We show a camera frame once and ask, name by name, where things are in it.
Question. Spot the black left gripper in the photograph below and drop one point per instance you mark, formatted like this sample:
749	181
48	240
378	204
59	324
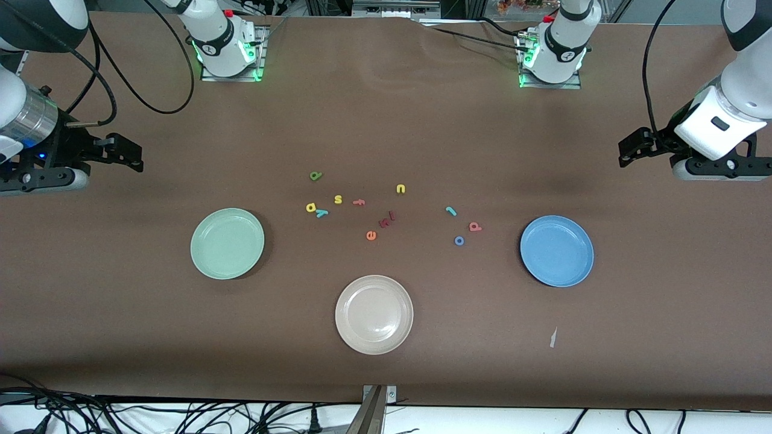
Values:
663	140

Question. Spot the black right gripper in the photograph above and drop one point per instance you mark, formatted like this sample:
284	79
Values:
65	146

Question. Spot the red foam letter p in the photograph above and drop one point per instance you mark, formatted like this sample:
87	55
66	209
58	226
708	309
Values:
478	228

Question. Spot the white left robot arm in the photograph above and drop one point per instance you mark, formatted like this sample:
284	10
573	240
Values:
564	48

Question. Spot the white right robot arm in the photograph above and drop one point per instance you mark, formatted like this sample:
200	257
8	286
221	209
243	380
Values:
220	42

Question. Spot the blue plate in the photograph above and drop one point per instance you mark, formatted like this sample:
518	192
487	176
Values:
558	251

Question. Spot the light green plate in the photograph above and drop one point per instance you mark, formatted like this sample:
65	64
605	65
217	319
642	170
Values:
227	244

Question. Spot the orange dried flowers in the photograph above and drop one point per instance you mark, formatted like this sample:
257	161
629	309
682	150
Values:
512	6

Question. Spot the white paper scrap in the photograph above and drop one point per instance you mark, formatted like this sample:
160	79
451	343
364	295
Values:
552	339

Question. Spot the brown table cover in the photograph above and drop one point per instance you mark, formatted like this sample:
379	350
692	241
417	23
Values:
386	120

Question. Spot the silver background metal plate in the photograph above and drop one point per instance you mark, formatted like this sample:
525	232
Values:
392	9

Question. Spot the beige plate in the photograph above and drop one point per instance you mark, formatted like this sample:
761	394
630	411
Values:
374	314

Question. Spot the black power plug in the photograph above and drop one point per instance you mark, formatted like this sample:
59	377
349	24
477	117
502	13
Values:
313	422

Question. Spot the silver metal clamp plate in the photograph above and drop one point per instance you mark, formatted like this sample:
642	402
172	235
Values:
392	395

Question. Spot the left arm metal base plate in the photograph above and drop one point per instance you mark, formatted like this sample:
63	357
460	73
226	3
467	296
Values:
549	85

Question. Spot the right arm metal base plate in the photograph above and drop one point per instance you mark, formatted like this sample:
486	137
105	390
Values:
229	78

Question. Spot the silver table edge rail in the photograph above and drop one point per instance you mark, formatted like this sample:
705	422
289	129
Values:
20	63

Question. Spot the brown slanted mount bar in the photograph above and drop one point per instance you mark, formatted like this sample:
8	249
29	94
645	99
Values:
369	416

